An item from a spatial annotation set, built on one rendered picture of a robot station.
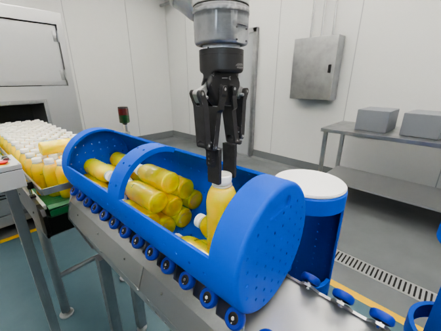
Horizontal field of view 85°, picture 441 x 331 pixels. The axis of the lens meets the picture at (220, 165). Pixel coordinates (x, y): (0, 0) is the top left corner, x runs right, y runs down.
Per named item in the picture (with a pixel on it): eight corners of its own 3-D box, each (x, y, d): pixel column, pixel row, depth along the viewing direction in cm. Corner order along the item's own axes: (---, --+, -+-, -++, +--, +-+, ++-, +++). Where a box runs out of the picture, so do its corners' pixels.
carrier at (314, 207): (251, 320, 135) (281, 375, 110) (260, 176, 105) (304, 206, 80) (293, 304, 145) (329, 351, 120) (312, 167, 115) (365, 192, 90)
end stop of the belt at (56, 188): (44, 196, 104) (42, 189, 103) (43, 195, 104) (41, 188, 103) (130, 171, 132) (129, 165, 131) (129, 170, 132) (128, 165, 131)
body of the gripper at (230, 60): (221, 43, 35) (222, 108, 38) (254, 48, 41) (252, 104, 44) (187, 48, 40) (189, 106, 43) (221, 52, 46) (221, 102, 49)
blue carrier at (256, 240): (235, 347, 46) (234, 220, 35) (71, 201, 101) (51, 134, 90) (300, 262, 65) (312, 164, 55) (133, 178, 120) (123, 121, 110)
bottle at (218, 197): (201, 245, 54) (199, 179, 49) (224, 235, 58) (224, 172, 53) (218, 263, 49) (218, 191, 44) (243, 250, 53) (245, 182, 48)
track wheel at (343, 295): (352, 304, 51) (355, 295, 52) (330, 292, 54) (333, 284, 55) (352, 308, 54) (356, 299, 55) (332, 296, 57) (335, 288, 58)
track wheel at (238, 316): (245, 314, 48) (250, 313, 49) (228, 301, 50) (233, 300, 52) (236, 337, 47) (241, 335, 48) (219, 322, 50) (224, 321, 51)
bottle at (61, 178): (80, 192, 118) (73, 161, 112) (69, 199, 112) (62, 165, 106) (68, 191, 119) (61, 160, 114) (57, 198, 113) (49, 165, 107)
